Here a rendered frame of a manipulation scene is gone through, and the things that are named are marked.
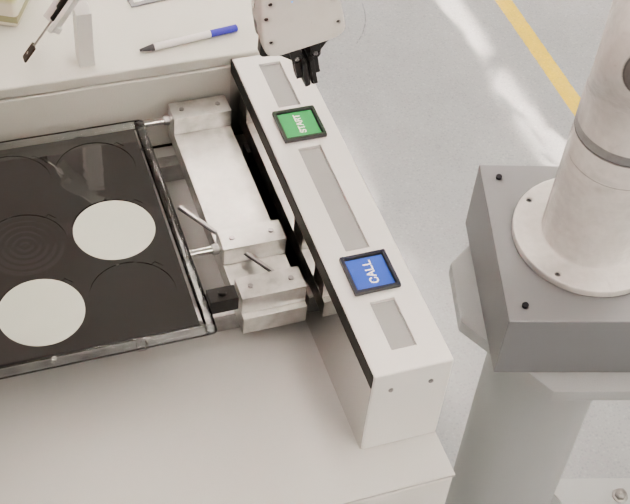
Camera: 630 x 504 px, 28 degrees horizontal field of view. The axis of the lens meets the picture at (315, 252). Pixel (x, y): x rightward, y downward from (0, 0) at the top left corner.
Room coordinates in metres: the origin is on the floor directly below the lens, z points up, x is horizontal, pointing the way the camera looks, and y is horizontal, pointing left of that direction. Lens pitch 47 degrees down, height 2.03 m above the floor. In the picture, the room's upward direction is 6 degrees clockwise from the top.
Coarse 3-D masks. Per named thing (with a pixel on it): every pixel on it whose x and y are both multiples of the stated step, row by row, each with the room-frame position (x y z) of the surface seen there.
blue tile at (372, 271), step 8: (376, 256) 0.98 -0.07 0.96; (352, 264) 0.97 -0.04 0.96; (360, 264) 0.97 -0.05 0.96; (368, 264) 0.97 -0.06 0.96; (376, 264) 0.97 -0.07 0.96; (384, 264) 0.97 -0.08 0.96; (352, 272) 0.96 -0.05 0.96; (360, 272) 0.96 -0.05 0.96; (368, 272) 0.96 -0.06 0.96; (376, 272) 0.96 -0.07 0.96; (384, 272) 0.96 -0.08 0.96; (360, 280) 0.95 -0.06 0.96; (368, 280) 0.95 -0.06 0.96; (376, 280) 0.95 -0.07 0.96; (384, 280) 0.95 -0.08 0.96; (392, 280) 0.95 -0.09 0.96; (360, 288) 0.93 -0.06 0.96
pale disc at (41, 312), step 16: (16, 288) 0.93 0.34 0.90; (32, 288) 0.93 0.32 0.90; (48, 288) 0.94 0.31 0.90; (64, 288) 0.94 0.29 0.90; (0, 304) 0.90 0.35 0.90; (16, 304) 0.91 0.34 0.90; (32, 304) 0.91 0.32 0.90; (48, 304) 0.91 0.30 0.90; (64, 304) 0.91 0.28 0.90; (80, 304) 0.92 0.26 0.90; (0, 320) 0.88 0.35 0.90; (16, 320) 0.88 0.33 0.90; (32, 320) 0.89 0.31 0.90; (48, 320) 0.89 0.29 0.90; (64, 320) 0.89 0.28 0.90; (80, 320) 0.89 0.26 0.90; (16, 336) 0.86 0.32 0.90; (32, 336) 0.86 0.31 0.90; (48, 336) 0.87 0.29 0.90; (64, 336) 0.87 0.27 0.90
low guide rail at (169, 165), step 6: (168, 156) 1.23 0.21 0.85; (174, 156) 1.23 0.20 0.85; (162, 162) 1.22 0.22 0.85; (168, 162) 1.22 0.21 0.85; (174, 162) 1.22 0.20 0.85; (162, 168) 1.21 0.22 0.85; (168, 168) 1.21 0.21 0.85; (174, 168) 1.22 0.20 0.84; (180, 168) 1.22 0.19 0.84; (150, 174) 1.20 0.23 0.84; (162, 174) 1.21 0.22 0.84; (168, 174) 1.21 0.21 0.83; (174, 174) 1.22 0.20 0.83; (180, 174) 1.22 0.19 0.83; (168, 180) 1.21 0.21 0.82; (174, 180) 1.22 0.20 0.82
